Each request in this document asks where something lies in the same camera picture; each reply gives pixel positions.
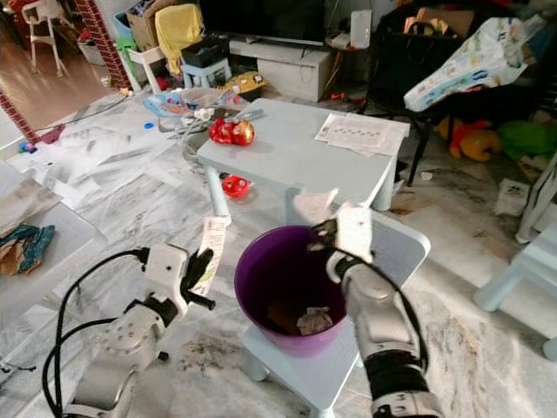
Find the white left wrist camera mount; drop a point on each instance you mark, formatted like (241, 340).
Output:
(165, 270)

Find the purple plastic rubbish bin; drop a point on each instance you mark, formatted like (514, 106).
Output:
(270, 279)

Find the yellow plastic toy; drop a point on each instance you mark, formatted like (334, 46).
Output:
(248, 83)

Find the white child chair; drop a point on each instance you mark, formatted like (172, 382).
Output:
(43, 26)

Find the colourful baby bouncer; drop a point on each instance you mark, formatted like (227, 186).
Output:
(183, 103)

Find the black television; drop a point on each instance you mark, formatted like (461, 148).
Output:
(261, 17)

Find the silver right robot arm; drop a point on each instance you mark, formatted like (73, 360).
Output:
(383, 331)

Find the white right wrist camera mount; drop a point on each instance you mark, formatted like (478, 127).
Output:
(354, 231)

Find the light blue small table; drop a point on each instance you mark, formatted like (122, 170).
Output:
(296, 157)

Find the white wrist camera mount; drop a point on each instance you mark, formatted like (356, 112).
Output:
(165, 270)
(354, 231)

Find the black fabric chair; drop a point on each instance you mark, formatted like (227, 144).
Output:
(400, 70)

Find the yellow cloth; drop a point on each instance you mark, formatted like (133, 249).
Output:
(178, 30)

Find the grey crumpled paper ball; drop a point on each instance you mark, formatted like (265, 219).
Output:
(313, 320)

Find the green plush toy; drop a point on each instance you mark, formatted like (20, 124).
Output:
(526, 138)

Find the white paper scrap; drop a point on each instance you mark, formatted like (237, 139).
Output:
(313, 207)

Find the white printed diaper pack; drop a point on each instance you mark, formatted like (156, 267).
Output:
(470, 61)

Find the white printed paper strip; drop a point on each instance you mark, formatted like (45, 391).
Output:
(218, 235)

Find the red gold toy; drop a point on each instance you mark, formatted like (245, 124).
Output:
(231, 132)

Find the white paper packet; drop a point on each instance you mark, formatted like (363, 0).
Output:
(512, 196)

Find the light blue plastic stool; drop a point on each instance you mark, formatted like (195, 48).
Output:
(518, 261)

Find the small pale blue stool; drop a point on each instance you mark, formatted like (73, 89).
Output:
(204, 77)

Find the black plastic crate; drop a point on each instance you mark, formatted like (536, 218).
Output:
(202, 50)

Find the brown cardboard box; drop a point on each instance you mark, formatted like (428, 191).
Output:
(144, 22)

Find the large teal brown crumpled paper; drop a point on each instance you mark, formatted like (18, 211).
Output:
(26, 244)

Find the white television cabinet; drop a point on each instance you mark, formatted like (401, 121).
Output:
(291, 70)

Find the yellow red plush toy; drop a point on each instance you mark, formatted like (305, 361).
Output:
(479, 141)

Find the white printed paper sheet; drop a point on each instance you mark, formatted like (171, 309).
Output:
(361, 132)

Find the white upright device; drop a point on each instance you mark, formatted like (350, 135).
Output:
(360, 28)

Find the light blue child chair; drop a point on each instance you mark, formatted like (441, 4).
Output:
(313, 379)

